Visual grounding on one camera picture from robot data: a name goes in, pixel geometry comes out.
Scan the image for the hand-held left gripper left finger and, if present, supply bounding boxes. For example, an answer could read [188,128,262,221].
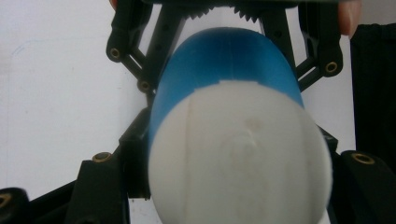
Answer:
[119,106,153,200]

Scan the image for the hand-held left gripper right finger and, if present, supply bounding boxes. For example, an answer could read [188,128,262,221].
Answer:
[317,124,339,157]

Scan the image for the blue plastic bottle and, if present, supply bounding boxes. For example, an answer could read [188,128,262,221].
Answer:
[148,26,334,224]

